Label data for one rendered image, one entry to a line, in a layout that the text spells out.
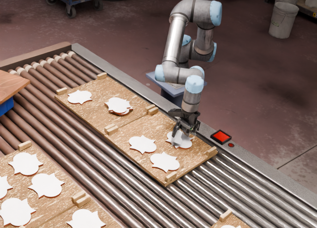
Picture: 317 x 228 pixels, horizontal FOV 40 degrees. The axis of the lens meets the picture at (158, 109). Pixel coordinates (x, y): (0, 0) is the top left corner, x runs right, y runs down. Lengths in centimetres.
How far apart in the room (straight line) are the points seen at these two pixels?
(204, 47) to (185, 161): 75
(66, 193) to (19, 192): 18
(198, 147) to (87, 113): 58
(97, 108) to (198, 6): 71
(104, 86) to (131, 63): 217
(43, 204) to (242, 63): 349
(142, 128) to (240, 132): 180
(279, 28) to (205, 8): 352
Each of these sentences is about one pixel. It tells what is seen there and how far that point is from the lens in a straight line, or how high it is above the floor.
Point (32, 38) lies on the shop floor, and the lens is 499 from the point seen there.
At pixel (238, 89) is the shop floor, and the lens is 439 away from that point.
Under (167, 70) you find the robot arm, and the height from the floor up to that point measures 127.
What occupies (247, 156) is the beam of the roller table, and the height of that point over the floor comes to 92.
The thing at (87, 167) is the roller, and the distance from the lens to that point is 193.
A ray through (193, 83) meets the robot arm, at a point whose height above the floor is 129.
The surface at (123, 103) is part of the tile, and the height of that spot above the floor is 97.
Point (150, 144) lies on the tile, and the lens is 203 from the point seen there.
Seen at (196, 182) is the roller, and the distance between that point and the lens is 191.
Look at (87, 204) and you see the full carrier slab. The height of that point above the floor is 94.
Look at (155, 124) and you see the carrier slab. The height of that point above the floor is 94.
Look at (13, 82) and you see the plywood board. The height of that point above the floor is 104.
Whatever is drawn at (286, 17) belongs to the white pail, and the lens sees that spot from 557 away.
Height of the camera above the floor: 224
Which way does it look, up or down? 35 degrees down
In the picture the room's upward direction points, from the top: 7 degrees clockwise
